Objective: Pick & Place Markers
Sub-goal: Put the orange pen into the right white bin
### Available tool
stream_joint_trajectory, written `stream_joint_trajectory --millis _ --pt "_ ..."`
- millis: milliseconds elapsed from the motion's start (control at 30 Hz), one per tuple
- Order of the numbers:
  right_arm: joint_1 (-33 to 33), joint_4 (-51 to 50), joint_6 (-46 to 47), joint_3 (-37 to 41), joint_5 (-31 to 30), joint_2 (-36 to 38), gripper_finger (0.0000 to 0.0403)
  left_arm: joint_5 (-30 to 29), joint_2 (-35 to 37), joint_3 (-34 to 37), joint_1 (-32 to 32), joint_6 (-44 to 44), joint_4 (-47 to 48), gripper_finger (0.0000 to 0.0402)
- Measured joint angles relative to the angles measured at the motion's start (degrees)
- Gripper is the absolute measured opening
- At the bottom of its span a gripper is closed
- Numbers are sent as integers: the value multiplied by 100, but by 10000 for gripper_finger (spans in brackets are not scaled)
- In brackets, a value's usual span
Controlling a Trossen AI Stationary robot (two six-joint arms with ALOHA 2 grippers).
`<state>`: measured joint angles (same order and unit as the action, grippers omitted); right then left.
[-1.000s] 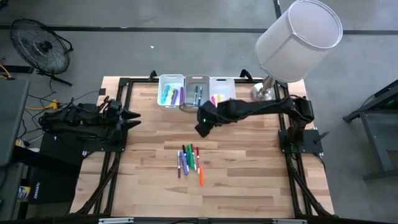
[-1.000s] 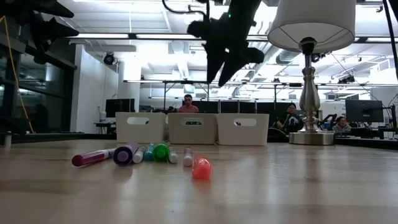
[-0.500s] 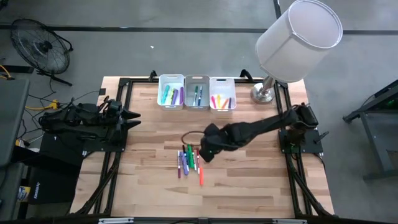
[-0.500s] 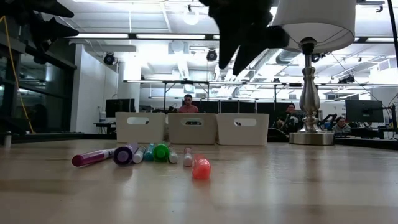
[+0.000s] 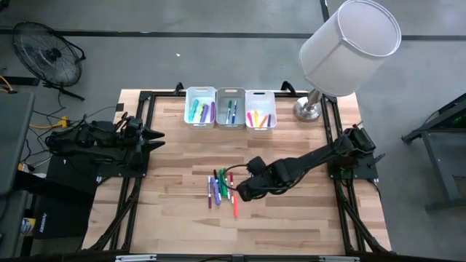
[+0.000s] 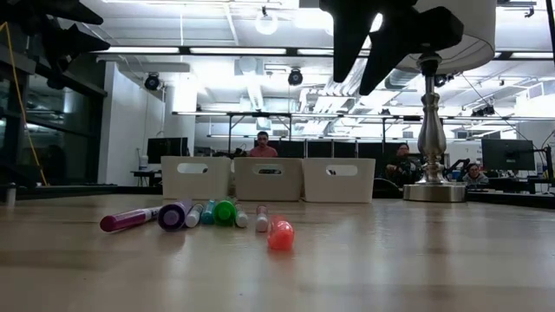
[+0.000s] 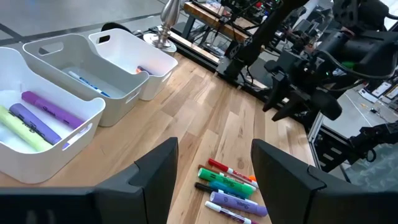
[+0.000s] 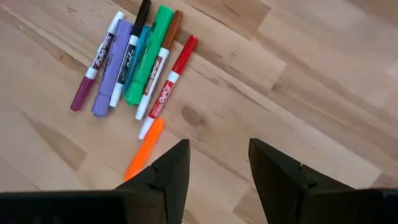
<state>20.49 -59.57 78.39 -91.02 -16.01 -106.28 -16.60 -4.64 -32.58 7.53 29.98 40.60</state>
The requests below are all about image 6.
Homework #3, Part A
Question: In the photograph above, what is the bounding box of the orange highlighter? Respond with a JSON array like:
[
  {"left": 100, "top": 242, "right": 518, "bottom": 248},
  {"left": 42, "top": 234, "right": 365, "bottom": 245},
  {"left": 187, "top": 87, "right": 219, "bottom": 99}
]
[{"left": 266, "top": 215, "right": 296, "bottom": 251}]

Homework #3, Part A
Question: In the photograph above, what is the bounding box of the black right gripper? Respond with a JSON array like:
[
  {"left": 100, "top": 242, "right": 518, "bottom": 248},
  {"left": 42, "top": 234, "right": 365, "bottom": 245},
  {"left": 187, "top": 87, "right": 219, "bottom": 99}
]
[{"left": 318, "top": 0, "right": 465, "bottom": 96}]

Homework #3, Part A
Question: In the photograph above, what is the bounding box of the silver table lamp white shade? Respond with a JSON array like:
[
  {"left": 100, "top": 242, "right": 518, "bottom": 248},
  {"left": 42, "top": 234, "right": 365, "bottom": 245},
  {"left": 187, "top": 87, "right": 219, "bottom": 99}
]
[{"left": 373, "top": 0, "right": 498, "bottom": 204}]

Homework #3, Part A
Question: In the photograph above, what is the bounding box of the black metal gantry frame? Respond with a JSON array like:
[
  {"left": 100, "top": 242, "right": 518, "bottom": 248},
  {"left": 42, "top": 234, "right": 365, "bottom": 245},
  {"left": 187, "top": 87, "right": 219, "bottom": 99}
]
[{"left": 172, "top": 110, "right": 294, "bottom": 158}]

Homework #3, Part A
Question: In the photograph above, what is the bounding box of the green highlighter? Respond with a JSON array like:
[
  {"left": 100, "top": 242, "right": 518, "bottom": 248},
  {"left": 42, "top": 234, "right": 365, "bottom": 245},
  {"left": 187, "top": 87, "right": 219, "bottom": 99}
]
[{"left": 212, "top": 197, "right": 238, "bottom": 227}]

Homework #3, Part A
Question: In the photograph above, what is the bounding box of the person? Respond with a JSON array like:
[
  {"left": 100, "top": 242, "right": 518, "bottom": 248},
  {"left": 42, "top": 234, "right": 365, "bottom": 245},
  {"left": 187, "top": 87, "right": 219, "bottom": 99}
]
[
  {"left": 248, "top": 130, "right": 279, "bottom": 159},
  {"left": 384, "top": 142, "right": 424, "bottom": 188},
  {"left": 461, "top": 162, "right": 490, "bottom": 187}
]

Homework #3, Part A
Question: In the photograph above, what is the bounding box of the dark office desk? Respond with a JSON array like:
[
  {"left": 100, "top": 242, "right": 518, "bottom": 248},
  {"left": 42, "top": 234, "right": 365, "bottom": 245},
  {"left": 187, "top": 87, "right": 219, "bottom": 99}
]
[{"left": 129, "top": 169, "right": 164, "bottom": 187}]

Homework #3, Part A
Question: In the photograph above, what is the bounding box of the magenta thin marker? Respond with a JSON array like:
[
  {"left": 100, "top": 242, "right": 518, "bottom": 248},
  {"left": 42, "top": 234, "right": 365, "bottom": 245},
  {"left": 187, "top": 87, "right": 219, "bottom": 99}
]
[{"left": 98, "top": 206, "right": 162, "bottom": 233}]

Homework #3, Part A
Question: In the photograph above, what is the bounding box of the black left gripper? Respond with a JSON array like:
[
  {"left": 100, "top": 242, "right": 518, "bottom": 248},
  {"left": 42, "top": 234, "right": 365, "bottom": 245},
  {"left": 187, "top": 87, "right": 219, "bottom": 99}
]
[{"left": 25, "top": 0, "right": 112, "bottom": 83}]

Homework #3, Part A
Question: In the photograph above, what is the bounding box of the teal capped thin marker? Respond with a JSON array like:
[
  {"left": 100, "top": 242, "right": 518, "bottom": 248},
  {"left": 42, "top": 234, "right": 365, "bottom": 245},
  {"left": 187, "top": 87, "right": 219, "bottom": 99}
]
[{"left": 199, "top": 198, "right": 218, "bottom": 225}]

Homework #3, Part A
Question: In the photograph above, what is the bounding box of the white barrel thin marker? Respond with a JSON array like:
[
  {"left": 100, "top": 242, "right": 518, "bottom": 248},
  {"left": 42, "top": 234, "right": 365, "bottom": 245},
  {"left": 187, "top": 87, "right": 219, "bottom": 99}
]
[
  {"left": 232, "top": 203, "right": 250, "bottom": 229},
  {"left": 184, "top": 202, "right": 205, "bottom": 229}
]

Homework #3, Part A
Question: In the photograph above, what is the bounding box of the grey plastic bin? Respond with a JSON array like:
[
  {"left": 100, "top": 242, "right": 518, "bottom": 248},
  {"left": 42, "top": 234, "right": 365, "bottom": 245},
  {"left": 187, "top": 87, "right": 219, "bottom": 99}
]
[{"left": 232, "top": 156, "right": 304, "bottom": 203}]

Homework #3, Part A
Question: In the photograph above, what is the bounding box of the black computer monitor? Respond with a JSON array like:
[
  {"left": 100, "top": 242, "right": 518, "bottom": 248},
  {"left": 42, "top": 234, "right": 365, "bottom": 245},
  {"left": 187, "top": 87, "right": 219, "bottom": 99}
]
[{"left": 147, "top": 137, "right": 188, "bottom": 165}]

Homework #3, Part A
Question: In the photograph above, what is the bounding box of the yellow cable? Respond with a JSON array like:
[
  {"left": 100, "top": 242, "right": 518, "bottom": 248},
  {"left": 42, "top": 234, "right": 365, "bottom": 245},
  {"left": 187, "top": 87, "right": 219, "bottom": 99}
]
[{"left": 0, "top": 21, "right": 49, "bottom": 186}]

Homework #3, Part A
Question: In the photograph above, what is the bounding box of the white plastic bin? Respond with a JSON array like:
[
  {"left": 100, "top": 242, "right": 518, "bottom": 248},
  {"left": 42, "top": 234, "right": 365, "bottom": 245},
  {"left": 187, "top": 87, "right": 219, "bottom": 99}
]
[
  {"left": 160, "top": 155, "right": 233, "bottom": 200},
  {"left": 302, "top": 157, "right": 377, "bottom": 204}
]

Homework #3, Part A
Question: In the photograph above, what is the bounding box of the purple highlighter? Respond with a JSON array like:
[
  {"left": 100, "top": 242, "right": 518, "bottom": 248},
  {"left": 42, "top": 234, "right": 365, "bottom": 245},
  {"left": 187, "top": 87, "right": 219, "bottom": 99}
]
[{"left": 156, "top": 198, "right": 195, "bottom": 232}]

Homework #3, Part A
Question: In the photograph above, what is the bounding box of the long ceiling light strip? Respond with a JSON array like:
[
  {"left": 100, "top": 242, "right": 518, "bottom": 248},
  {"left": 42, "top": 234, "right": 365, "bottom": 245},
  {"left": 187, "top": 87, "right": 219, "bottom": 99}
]
[{"left": 92, "top": 46, "right": 335, "bottom": 56}]

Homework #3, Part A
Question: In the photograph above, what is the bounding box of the white barrel pink marker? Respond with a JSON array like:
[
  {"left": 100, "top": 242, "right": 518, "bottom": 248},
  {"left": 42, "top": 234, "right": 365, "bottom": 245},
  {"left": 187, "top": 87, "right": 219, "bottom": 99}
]
[{"left": 254, "top": 204, "right": 270, "bottom": 233}]

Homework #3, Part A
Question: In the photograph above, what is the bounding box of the black monitor on arm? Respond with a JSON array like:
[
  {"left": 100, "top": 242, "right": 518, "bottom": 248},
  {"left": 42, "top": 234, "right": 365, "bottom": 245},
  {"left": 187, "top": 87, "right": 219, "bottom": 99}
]
[{"left": 480, "top": 138, "right": 537, "bottom": 172}]

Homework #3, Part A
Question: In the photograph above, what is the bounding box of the dark office monitor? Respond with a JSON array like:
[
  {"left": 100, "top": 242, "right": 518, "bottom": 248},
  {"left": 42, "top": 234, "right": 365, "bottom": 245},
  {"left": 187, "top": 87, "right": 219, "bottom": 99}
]
[
  {"left": 277, "top": 139, "right": 306, "bottom": 159},
  {"left": 306, "top": 139, "right": 333, "bottom": 159}
]

